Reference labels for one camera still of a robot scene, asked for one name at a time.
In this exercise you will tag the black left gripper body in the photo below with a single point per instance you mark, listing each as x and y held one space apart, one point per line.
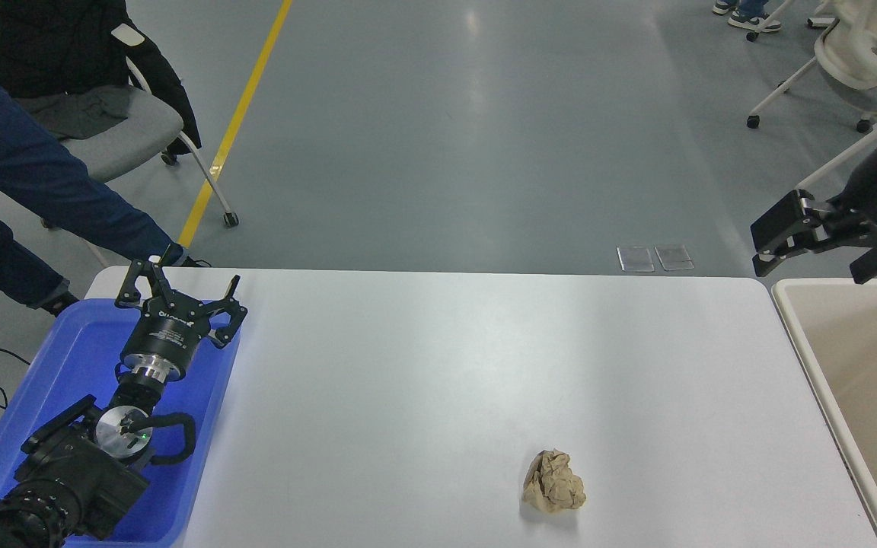
168 331

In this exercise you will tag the tan paper ball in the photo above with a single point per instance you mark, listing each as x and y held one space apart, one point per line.
554 483

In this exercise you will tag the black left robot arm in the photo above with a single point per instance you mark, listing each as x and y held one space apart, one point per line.
81 472

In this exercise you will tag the blue plastic tray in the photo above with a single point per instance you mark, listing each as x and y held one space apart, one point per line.
88 342

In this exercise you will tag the large pale bin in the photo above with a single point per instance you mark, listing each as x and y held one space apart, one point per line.
865 358

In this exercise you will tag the clear floor plate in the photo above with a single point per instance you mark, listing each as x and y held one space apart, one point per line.
635 259
674 257

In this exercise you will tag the white office chair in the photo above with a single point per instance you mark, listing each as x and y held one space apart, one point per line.
865 61

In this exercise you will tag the grey chair with white legs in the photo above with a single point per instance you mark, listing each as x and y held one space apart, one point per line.
134 137

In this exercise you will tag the person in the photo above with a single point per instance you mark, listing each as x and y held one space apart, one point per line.
751 17
27 175

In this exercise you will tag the dark grey cloth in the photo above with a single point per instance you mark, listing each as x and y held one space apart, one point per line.
81 110

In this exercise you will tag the white chair leg with caster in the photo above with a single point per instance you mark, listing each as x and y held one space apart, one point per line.
770 23

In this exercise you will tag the black jacket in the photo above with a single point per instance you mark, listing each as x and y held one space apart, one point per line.
58 38

